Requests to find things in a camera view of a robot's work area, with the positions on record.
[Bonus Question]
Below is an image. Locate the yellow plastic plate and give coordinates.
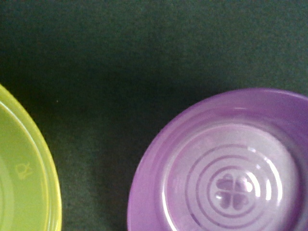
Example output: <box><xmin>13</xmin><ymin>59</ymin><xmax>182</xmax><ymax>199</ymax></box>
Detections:
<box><xmin>0</xmin><ymin>87</ymin><xmax>62</xmax><ymax>231</ymax></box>

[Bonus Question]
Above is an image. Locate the purple plastic bowl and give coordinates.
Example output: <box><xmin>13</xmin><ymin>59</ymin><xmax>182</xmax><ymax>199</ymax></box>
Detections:
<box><xmin>127</xmin><ymin>88</ymin><xmax>308</xmax><ymax>231</ymax></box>

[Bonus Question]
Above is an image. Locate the black tablecloth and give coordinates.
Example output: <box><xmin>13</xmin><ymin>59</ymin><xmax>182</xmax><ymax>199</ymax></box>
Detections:
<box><xmin>0</xmin><ymin>0</ymin><xmax>308</xmax><ymax>231</ymax></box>

